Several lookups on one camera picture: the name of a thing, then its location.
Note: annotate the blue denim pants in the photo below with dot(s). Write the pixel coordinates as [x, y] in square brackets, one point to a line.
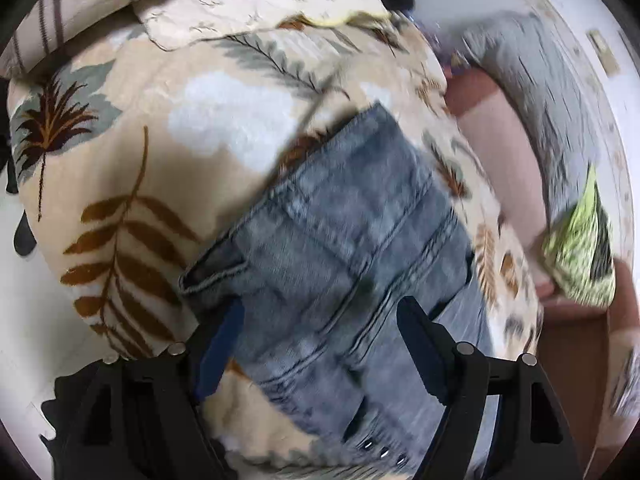
[320, 263]

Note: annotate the grey quilted pillow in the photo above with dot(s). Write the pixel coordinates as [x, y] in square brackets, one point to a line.
[519, 52]

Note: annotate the green white patterned quilt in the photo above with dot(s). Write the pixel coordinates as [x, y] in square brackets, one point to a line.
[577, 252]

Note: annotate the cream embroidered sheet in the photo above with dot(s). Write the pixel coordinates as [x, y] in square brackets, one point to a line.
[174, 24]

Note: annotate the pink maroon bolster cushion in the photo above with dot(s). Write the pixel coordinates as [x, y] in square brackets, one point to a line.
[499, 140]

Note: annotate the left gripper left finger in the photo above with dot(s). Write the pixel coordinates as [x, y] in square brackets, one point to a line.
[141, 419]

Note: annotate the leaf patterned beige blanket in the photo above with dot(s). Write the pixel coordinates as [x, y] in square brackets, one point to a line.
[132, 160]

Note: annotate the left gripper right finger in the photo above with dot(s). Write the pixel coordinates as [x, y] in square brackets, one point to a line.
[531, 437]

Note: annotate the maroon sofa armrest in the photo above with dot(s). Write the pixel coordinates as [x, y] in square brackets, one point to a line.
[623, 334]

